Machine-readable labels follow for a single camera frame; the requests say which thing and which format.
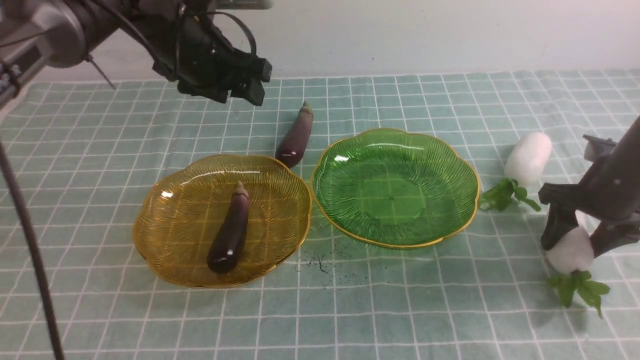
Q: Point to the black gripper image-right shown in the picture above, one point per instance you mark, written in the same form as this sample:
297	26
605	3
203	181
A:
608	191

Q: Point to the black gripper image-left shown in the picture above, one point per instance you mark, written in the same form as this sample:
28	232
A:
193	52

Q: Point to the white radish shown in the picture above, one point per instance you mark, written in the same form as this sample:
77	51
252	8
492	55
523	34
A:
524	167
572	258

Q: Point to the purple eggplant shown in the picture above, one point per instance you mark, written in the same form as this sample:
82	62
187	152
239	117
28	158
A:
291	149
227	247

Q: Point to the amber glass plate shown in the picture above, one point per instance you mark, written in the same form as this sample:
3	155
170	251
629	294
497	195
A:
183	213

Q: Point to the green glass plate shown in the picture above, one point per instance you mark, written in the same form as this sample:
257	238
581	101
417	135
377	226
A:
395	189

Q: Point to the green checked tablecloth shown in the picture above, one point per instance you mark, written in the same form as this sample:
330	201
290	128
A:
85	156

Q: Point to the black cable image-left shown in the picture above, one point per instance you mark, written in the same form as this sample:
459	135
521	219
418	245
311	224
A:
35	255

